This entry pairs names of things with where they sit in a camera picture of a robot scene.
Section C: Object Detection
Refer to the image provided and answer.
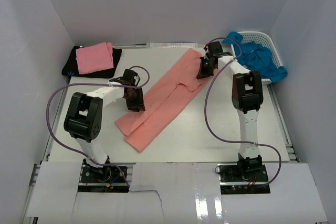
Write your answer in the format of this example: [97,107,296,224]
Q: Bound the salmon pink t-shirt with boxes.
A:
[115,49,208,153]

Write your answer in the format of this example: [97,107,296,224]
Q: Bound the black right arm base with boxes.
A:
[215,165,271,195]

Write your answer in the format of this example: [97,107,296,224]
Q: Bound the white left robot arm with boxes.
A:
[64,66,145,182]

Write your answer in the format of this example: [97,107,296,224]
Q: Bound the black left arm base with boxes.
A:
[78,163,131,193]

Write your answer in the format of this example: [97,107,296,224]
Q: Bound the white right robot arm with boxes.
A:
[197,41,264,182]

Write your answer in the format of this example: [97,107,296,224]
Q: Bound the blue t-shirt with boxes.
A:
[222,31,288,83]

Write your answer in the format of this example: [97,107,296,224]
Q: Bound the white perforated plastic basket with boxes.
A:
[230,31,285,86]

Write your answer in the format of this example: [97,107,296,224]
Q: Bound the folded pink t-shirt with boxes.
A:
[76,42,114,74]

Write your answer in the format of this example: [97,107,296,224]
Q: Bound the white paper label sheet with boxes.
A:
[146,42,198,48]

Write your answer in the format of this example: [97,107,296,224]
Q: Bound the folded black t-shirt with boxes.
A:
[61,46,123,79]

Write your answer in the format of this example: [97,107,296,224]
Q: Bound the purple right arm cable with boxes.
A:
[203,37,282,188]

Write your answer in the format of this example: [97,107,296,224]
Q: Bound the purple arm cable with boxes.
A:
[203,37,282,188]
[46,66,150,187]

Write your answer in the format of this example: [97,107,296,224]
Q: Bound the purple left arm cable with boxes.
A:
[46,66,150,187]

